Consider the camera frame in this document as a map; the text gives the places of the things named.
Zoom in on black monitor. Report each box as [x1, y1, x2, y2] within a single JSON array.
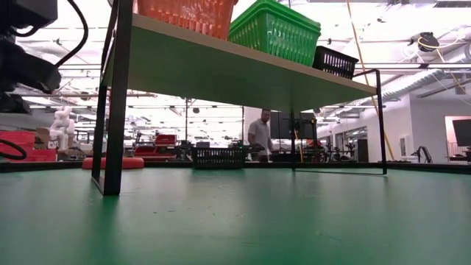
[[269, 111, 318, 141]]

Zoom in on black slotted plastic basket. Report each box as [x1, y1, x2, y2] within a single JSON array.
[[311, 45, 360, 80], [191, 146, 248, 171]]

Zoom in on red toolbox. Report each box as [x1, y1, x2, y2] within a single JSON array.
[[154, 133, 178, 146]]

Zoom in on white robot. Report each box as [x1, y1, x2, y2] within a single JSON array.
[[49, 105, 77, 151]]

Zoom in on yellow hanging cable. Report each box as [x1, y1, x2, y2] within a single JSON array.
[[344, 0, 397, 162]]

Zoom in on person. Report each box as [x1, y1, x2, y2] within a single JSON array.
[[247, 107, 274, 163]]

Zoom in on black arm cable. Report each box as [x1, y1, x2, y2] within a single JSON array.
[[54, 0, 90, 69]]

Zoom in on wooden board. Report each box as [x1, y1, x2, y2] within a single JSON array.
[[91, 0, 388, 197]]

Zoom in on black wall screen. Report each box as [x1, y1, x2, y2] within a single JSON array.
[[451, 118, 471, 148]]

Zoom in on orange slotted plastic basket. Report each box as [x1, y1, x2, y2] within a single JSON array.
[[136, 0, 239, 41]]

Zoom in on green table mat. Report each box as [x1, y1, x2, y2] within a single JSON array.
[[0, 167, 471, 265]]

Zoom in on black ceiling cable reel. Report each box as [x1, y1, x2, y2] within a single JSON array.
[[417, 31, 442, 53]]

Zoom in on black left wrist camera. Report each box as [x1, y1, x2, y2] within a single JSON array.
[[0, 0, 59, 29]]

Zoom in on red storage boxes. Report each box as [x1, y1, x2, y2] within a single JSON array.
[[0, 130, 59, 163]]

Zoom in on black aluminium table frame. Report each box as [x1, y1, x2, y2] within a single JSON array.
[[0, 160, 471, 174]]

